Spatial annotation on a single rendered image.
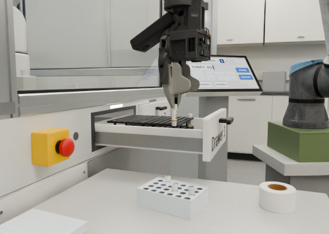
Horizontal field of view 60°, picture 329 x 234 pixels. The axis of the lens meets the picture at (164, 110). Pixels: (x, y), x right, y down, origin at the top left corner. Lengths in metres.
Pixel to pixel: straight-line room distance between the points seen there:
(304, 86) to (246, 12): 3.21
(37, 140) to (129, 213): 0.24
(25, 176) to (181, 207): 0.33
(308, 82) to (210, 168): 1.03
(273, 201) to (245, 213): 0.06
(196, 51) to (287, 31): 3.67
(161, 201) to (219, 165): 1.37
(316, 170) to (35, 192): 0.81
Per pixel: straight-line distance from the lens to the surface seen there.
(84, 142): 0.81
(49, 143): 0.64
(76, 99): 0.78
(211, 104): 1.83
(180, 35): 0.56
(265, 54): 4.50
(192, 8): 0.58
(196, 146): 0.73
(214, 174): 1.93
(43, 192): 0.72
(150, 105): 1.16
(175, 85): 0.57
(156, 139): 0.76
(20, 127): 0.64
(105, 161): 0.92
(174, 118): 0.60
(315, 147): 1.03
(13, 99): 0.63
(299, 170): 1.01
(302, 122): 1.07
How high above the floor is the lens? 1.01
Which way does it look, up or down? 6 degrees down
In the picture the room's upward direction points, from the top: straight up
